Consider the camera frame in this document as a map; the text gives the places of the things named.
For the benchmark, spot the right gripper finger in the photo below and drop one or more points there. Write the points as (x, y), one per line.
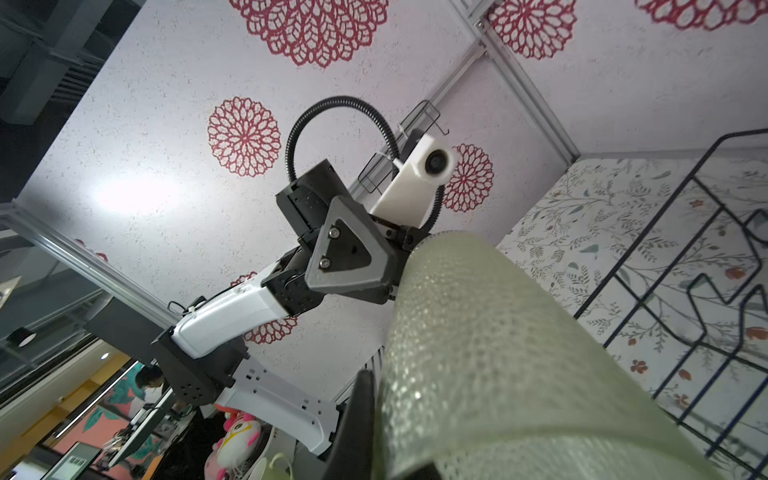
(352, 451)

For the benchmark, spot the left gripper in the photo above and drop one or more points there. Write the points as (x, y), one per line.
(342, 249)

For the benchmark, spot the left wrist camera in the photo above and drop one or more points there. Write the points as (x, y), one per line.
(410, 196)

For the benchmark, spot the frosted pale green cup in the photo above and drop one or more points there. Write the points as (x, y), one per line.
(486, 376)

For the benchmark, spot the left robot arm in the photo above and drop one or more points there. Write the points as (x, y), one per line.
(262, 345)

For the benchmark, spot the black wire dish rack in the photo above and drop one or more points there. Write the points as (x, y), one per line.
(692, 310)

